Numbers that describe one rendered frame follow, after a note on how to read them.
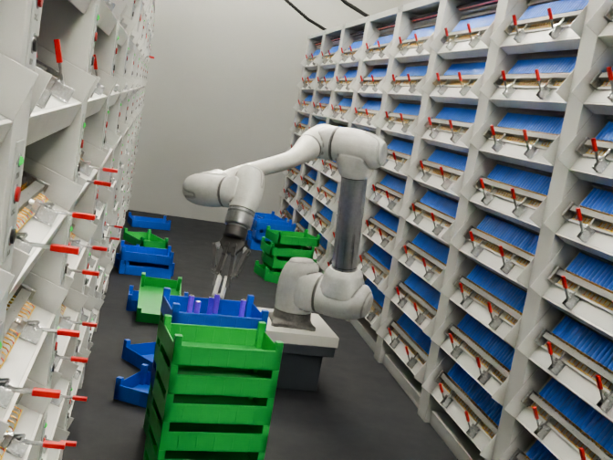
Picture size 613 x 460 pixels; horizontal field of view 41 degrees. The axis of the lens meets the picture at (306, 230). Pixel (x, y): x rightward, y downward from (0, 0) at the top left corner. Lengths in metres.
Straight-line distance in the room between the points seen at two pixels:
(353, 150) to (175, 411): 1.26
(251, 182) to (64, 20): 1.30
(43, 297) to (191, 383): 0.78
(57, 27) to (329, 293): 1.98
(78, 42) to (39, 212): 0.33
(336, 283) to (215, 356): 1.08
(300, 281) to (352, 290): 0.22
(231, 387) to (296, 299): 1.09
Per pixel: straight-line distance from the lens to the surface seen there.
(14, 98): 0.82
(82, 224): 2.25
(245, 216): 2.67
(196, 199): 2.79
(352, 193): 3.13
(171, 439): 2.31
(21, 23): 0.83
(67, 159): 1.53
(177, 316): 2.53
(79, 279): 2.29
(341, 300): 3.24
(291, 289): 3.32
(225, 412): 2.32
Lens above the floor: 1.12
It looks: 8 degrees down
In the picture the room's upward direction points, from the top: 10 degrees clockwise
